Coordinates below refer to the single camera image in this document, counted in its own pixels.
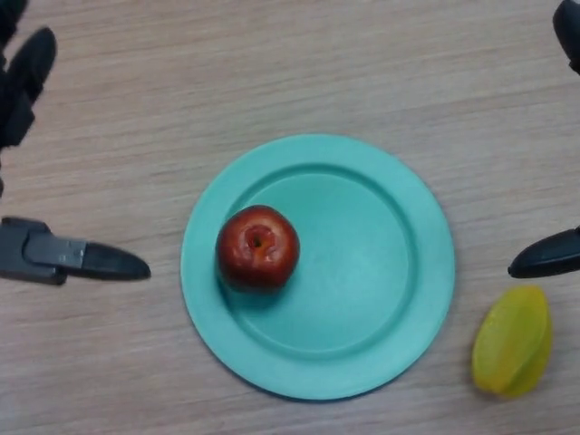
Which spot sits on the yellow starfruit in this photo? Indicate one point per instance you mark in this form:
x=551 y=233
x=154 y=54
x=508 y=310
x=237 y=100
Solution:
x=514 y=342

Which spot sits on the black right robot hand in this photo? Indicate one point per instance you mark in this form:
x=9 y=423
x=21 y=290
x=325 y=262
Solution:
x=550 y=258

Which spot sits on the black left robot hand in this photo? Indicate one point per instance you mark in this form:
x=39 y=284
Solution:
x=22 y=90

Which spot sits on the green round plate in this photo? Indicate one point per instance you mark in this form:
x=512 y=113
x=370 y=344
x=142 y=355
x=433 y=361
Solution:
x=353 y=281

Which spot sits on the red apple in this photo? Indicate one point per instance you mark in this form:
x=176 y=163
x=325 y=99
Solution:
x=257 y=249

